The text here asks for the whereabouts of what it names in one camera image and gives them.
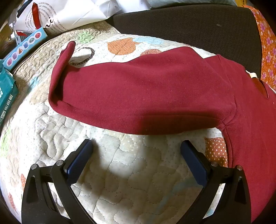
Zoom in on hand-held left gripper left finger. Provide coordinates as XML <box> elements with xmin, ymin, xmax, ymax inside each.
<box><xmin>21</xmin><ymin>139</ymin><xmax>102</xmax><ymax>224</ymax></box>

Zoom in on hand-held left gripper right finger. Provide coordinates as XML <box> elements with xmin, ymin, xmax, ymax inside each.
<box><xmin>181</xmin><ymin>140</ymin><xmax>252</xmax><ymax>224</ymax></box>

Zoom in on maroon sweater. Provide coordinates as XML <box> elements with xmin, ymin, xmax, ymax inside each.
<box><xmin>48</xmin><ymin>41</ymin><xmax>276</xmax><ymax>224</ymax></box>

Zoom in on quilted patchwork mat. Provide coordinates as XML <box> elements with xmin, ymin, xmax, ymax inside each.
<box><xmin>0</xmin><ymin>20</ymin><xmax>229</xmax><ymax>224</ymax></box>

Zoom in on teal cardboard box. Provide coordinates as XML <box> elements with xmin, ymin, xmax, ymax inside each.
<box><xmin>0</xmin><ymin>59</ymin><xmax>19</xmax><ymax>130</ymax></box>

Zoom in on light blue shapes box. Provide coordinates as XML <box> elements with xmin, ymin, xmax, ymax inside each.
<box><xmin>3</xmin><ymin>27</ymin><xmax>48</xmax><ymax>70</ymax></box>

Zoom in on orange floral cloth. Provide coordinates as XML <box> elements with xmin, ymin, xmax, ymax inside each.
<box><xmin>244</xmin><ymin>4</ymin><xmax>276</xmax><ymax>93</ymax></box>

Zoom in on dark brown cushion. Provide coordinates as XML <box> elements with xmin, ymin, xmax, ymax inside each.
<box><xmin>107</xmin><ymin>4</ymin><xmax>262</xmax><ymax>76</ymax></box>

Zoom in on white printed paper bag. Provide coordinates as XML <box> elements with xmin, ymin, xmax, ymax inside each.
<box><xmin>13</xmin><ymin>0</ymin><xmax>130</xmax><ymax>36</ymax></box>

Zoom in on light blue grey cloth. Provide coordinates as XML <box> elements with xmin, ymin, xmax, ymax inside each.
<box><xmin>147</xmin><ymin>0</ymin><xmax>238</xmax><ymax>9</ymax></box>

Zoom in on red ribbon bag handle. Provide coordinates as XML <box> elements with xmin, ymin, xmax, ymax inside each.
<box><xmin>32</xmin><ymin>3</ymin><xmax>42</xmax><ymax>29</ymax></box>

